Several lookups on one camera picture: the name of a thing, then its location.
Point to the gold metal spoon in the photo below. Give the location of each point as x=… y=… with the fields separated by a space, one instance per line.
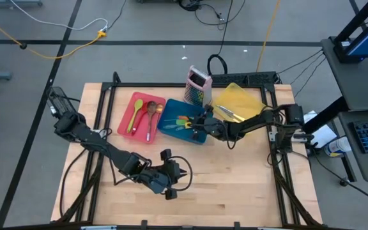
x=159 y=108

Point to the black metal table frame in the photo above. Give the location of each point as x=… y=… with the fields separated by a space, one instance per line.
x=158 y=85

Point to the blue plastic bin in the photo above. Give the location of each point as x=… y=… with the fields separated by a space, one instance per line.
x=174 y=135

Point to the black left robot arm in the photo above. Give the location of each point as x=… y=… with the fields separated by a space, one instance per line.
x=107 y=150

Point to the white plastic bottle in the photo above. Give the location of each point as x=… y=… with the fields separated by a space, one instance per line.
x=337 y=147

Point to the black power strip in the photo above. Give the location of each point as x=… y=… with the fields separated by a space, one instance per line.
x=244 y=78

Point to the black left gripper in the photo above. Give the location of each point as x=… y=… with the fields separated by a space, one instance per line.
x=169 y=174

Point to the red silicone spoon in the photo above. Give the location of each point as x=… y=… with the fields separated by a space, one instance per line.
x=139 y=123

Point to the dark wooden spoon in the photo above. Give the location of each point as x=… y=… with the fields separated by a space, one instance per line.
x=151 y=107

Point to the grey computer desk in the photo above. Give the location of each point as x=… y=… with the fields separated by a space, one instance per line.
x=356 y=83

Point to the yellow plastic bin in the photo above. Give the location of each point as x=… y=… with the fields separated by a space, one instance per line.
x=241 y=97

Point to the red plastic bin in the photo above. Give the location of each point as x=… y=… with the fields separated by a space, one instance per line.
x=125 y=127

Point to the pink metal box grater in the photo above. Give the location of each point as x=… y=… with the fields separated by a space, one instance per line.
x=200 y=92

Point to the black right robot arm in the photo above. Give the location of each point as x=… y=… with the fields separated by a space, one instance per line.
x=254 y=123

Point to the white paper sheet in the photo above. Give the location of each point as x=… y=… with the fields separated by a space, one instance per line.
x=323 y=138

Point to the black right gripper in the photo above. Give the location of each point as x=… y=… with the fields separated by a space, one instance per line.
x=209 y=124

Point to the green silicone spoon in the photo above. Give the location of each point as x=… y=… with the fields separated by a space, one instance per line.
x=138 y=103

